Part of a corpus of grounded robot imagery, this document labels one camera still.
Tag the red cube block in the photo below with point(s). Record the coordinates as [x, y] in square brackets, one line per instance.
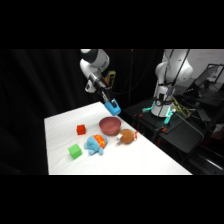
[81, 129]

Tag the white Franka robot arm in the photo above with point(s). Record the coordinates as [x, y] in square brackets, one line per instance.
[173, 71]

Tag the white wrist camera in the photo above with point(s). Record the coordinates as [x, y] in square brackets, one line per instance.
[88, 86]

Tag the brown round plush toy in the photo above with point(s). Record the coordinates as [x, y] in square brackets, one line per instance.
[126, 136]

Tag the pink bowl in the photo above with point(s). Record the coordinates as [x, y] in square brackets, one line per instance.
[109, 125]

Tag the blue plastic cup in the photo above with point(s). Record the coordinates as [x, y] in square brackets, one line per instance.
[112, 108]

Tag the green cube block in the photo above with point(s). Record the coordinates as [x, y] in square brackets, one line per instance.
[75, 151]

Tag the tan wrist bracket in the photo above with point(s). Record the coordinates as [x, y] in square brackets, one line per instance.
[110, 78]

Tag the dark tilted monitor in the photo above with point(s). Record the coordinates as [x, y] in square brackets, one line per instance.
[209, 77]

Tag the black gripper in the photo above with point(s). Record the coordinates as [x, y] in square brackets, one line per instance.
[100, 87]

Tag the blue plush toy orange shell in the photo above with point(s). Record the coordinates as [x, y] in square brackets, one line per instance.
[96, 144]

